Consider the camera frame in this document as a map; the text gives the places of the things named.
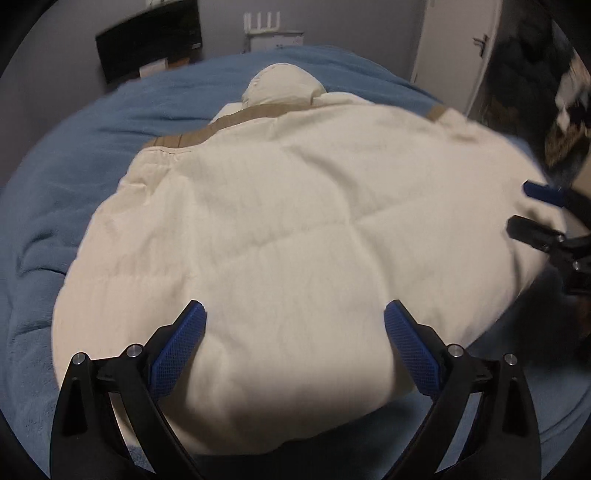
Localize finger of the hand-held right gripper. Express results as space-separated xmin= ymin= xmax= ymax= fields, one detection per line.
xmin=523 ymin=180 xmax=591 ymax=219
xmin=506 ymin=215 xmax=591 ymax=296

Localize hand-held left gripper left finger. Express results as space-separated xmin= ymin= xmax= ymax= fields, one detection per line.
xmin=50 ymin=300 xmax=207 ymax=480

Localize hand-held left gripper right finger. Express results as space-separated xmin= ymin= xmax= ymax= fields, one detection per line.
xmin=384 ymin=299 xmax=542 ymax=480

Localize cream padded hooded jacket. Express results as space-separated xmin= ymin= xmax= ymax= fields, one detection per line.
xmin=52 ymin=63 xmax=568 ymax=462

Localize dark hanging clothes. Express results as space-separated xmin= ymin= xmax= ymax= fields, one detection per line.
xmin=480 ymin=14 xmax=591 ymax=178

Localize white door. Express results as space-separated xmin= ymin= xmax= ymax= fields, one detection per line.
xmin=410 ymin=0 xmax=502 ymax=117

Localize blue fleece blanket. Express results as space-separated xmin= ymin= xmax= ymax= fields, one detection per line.
xmin=0 ymin=45 xmax=591 ymax=480

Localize brown cardboard box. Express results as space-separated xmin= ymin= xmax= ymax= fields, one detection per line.
xmin=137 ymin=52 xmax=191 ymax=79

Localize white cabinet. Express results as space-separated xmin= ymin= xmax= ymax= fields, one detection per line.
xmin=246 ymin=30 xmax=305 ymax=54

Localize black flat screen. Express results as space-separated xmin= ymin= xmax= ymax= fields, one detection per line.
xmin=95 ymin=1 xmax=205 ymax=85

